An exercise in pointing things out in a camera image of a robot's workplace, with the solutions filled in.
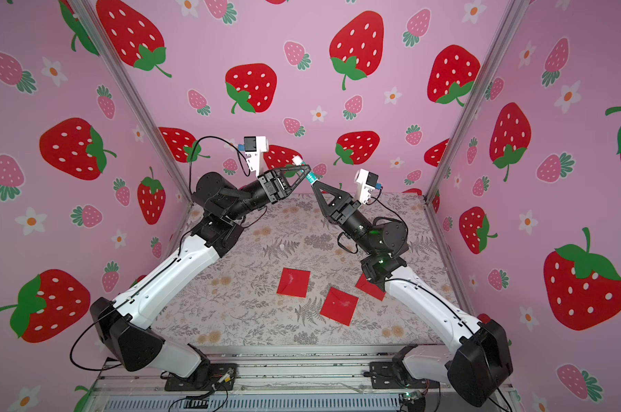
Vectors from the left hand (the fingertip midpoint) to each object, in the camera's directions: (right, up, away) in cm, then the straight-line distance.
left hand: (309, 172), depth 53 cm
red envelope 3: (+20, -34, +36) cm, 53 cm away
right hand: (+2, -3, +1) cm, 4 cm away
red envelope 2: (+9, -40, +35) cm, 54 cm away
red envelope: (-8, -33, +41) cm, 54 cm away
